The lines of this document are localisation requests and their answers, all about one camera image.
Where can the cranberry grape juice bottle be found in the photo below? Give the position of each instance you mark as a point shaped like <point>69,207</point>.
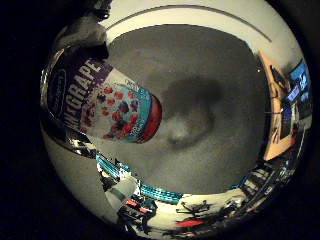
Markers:
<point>110,103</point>

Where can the blue-lit computer monitor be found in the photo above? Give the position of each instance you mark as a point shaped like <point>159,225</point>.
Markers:
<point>300,80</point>

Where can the wooden desk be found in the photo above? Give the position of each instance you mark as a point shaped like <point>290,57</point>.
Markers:
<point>276,110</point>

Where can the teal striped edge strip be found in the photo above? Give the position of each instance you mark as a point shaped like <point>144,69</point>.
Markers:
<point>156,192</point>

